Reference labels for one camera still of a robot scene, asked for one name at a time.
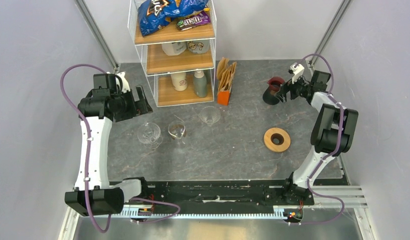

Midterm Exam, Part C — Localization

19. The white wire shelf rack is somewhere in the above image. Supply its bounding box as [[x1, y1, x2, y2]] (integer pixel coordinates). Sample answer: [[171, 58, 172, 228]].
[[127, 0, 217, 107]]

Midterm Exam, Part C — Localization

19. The glass carafe with brown band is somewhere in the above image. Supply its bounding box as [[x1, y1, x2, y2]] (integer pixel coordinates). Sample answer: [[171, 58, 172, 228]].
[[168, 116, 187, 149]]

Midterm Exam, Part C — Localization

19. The white printed cup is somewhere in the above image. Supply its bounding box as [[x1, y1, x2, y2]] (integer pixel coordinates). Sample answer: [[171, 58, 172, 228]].
[[186, 40, 210, 54]]

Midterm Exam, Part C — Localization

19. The brown paper filter stack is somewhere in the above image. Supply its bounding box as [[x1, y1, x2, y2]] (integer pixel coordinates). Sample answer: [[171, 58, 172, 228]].
[[216, 57, 237, 92]]

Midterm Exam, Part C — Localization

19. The aluminium frame rail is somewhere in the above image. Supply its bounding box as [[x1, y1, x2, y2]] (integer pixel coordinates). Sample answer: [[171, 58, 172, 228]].
[[58, 186, 377, 240]]

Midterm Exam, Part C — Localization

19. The white cylindrical bottle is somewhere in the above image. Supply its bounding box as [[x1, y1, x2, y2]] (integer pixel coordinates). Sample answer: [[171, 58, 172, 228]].
[[171, 72, 188, 92]]

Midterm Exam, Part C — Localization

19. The blue chips bag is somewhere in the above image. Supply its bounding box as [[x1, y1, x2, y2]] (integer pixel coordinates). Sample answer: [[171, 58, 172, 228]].
[[137, 0, 208, 36]]

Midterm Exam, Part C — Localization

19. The round wooden dripper stand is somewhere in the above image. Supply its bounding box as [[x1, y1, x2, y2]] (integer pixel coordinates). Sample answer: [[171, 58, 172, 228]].
[[264, 127, 291, 153]]

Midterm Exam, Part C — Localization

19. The black coffee server pot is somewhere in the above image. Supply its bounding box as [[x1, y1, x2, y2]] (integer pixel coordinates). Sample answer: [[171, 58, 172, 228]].
[[263, 76, 285, 105]]

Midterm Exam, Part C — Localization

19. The clear ribbed glass dripper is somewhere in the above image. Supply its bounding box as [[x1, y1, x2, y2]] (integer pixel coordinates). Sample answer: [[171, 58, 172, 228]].
[[199, 106, 221, 126]]

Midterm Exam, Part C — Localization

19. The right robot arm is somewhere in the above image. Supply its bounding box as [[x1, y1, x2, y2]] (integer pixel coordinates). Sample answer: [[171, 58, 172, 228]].
[[275, 70, 359, 205]]

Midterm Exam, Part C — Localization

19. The clear glass dripper with handle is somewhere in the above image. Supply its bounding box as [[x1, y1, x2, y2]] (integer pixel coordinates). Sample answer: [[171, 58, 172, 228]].
[[137, 122, 162, 149]]

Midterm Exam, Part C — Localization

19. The grey green spray bottle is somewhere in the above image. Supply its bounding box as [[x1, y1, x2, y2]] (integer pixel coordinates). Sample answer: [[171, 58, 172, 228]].
[[193, 70, 208, 98]]

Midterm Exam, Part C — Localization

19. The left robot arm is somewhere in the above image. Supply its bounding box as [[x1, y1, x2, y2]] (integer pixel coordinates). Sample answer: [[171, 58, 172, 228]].
[[64, 72, 153, 217]]

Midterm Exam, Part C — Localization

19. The purple candy bag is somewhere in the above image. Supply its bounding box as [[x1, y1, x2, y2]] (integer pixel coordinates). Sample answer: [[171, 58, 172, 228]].
[[176, 11, 211, 31]]

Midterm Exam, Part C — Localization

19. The orange filter holder box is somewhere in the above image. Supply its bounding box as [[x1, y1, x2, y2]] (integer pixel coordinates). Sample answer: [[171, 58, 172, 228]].
[[217, 79, 233, 106]]

